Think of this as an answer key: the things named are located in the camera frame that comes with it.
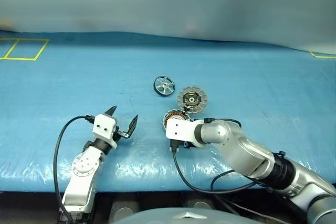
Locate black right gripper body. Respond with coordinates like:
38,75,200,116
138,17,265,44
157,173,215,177
170,140,196,154

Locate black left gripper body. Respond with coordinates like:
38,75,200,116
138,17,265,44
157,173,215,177
113,125,124,144

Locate round motor housing copper windings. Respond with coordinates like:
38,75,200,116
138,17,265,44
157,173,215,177
163,109,190,131

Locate round grey motor lid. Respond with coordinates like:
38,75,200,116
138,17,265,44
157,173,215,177
177,86,208,114

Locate silver spoked rotor black rim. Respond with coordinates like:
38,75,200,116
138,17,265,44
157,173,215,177
153,76,177,96

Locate blue plastic table cover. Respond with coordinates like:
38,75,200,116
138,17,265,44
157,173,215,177
0,30,336,193

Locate dark rounded shape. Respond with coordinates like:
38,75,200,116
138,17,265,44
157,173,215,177
110,200,140,220
183,198,216,209

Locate grey robot torso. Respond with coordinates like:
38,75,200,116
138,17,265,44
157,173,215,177
112,206,218,224

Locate yellow tape double rectangle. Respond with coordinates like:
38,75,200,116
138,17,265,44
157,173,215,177
0,38,50,61

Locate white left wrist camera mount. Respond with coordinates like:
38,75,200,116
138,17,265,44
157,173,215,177
92,114,118,148

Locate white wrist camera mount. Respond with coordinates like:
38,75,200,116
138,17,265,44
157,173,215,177
165,118,205,148
92,114,118,148

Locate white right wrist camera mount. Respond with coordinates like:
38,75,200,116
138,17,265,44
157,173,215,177
165,118,205,148

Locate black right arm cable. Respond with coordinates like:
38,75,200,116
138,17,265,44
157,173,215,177
172,118,266,195

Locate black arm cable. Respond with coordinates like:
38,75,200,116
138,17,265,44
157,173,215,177
53,114,96,222
172,118,266,195

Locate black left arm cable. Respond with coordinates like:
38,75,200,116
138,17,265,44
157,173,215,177
53,114,96,222

